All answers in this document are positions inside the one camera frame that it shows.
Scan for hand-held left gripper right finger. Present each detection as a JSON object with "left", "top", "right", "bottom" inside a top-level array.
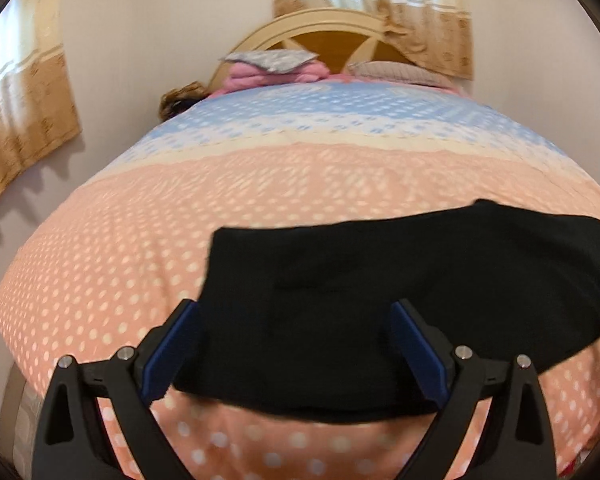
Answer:
[{"left": 389, "top": 298, "right": 556, "bottom": 480}]

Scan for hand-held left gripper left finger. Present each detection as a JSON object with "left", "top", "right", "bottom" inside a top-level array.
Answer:
[{"left": 30, "top": 299, "right": 203, "bottom": 480}]

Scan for black pants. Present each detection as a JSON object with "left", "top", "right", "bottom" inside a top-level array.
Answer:
[{"left": 172, "top": 199, "right": 600, "bottom": 423}]

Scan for polka dot bedspread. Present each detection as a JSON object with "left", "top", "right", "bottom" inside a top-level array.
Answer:
[{"left": 0, "top": 77, "right": 600, "bottom": 480}]

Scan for brown floral cloth bundle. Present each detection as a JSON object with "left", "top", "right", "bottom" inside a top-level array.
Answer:
[{"left": 160, "top": 81, "right": 216, "bottom": 122}]

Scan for striped pillow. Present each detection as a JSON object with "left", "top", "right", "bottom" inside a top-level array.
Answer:
[{"left": 347, "top": 61, "right": 453, "bottom": 86}]

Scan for pink floral bed sheet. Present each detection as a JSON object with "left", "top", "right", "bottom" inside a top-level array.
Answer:
[{"left": 330, "top": 72, "right": 473, "bottom": 96}]

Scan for folded pink blanket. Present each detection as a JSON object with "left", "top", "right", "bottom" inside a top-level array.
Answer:
[{"left": 210, "top": 60, "right": 331, "bottom": 98}]

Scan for beige floral curtain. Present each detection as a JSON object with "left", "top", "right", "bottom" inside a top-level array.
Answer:
[
  {"left": 0, "top": 0, "right": 83, "bottom": 221},
  {"left": 271, "top": 0, "right": 476, "bottom": 81}
]

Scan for grey floral pillow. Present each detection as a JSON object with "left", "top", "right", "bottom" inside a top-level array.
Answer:
[{"left": 219, "top": 50, "right": 317, "bottom": 73}]

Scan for cream and wood headboard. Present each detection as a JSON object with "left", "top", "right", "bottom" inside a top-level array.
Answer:
[{"left": 215, "top": 8, "right": 421, "bottom": 78}]

